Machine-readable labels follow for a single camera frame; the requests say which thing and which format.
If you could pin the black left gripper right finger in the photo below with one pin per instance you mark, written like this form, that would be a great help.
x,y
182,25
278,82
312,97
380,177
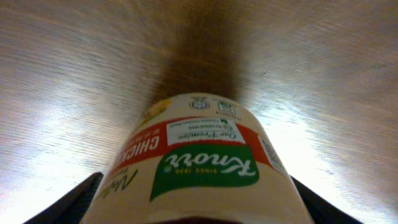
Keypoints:
x,y
321,211

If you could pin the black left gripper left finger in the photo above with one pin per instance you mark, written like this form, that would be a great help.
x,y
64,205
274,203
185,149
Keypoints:
x,y
72,206

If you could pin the green lid jar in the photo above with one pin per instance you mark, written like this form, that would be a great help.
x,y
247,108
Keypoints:
x,y
201,158

